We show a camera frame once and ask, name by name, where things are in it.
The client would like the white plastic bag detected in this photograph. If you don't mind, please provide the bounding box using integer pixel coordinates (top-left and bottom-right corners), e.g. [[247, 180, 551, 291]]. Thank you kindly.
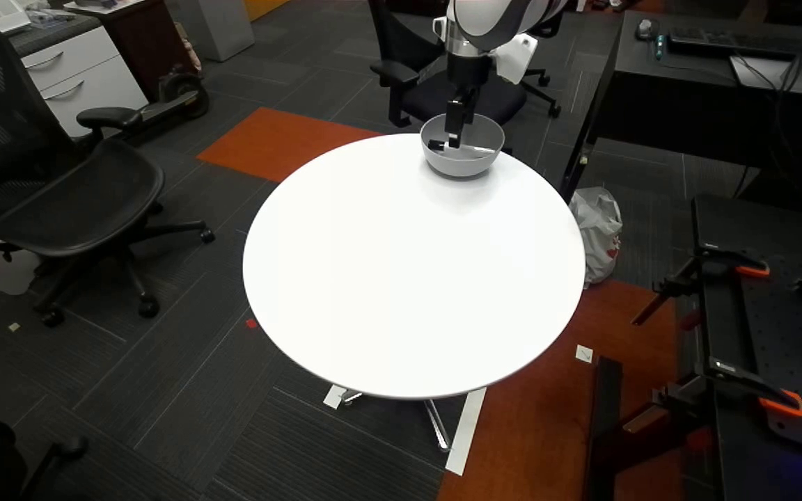
[[572, 188, 625, 287]]

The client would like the grey bowl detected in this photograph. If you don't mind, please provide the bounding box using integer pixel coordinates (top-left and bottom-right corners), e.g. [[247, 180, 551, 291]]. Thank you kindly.
[[421, 114, 508, 180]]

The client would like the orange handled clamp upper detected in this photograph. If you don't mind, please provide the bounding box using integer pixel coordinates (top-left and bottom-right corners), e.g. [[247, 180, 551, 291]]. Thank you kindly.
[[634, 244, 772, 327]]

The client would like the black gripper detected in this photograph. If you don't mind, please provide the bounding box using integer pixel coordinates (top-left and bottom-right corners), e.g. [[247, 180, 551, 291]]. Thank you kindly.
[[445, 56, 488, 145]]

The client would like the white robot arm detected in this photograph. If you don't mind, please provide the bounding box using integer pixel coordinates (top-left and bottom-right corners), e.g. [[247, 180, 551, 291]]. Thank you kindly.
[[433, 0, 569, 148]]

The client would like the black side desk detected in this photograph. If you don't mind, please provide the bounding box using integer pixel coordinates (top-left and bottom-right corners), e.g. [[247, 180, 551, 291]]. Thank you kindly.
[[559, 15, 802, 206]]

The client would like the orange handled clamp lower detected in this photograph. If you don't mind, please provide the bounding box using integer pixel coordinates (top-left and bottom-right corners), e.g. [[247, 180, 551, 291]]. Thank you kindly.
[[661, 358, 802, 422]]

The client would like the black office chair at desk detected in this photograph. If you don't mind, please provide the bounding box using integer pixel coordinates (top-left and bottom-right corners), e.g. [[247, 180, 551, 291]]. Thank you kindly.
[[367, 0, 569, 127]]

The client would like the white table base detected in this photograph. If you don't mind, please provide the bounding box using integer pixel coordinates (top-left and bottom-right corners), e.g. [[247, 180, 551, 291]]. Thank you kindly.
[[320, 381, 491, 480]]

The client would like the black mesh office chair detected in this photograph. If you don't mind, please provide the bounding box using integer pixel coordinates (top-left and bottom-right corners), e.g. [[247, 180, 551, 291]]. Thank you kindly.
[[0, 33, 214, 327]]

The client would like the white paper scrap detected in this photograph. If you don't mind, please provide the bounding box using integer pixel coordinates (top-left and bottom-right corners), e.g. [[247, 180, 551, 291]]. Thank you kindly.
[[575, 347, 593, 366]]

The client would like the black keyboard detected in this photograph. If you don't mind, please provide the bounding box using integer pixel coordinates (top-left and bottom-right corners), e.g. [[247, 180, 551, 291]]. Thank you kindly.
[[668, 26, 764, 54]]

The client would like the orange handled clamp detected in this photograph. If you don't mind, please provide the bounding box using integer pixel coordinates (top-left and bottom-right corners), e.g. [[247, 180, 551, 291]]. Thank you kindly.
[[661, 358, 802, 422], [634, 244, 772, 327]]

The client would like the white drawer cabinet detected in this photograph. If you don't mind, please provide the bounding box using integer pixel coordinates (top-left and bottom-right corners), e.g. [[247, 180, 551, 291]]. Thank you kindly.
[[9, 15, 149, 136]]

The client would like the black computer mouse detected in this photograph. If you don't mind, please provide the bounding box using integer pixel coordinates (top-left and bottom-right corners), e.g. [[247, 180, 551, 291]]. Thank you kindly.
[[634, 18, 658, 42]]

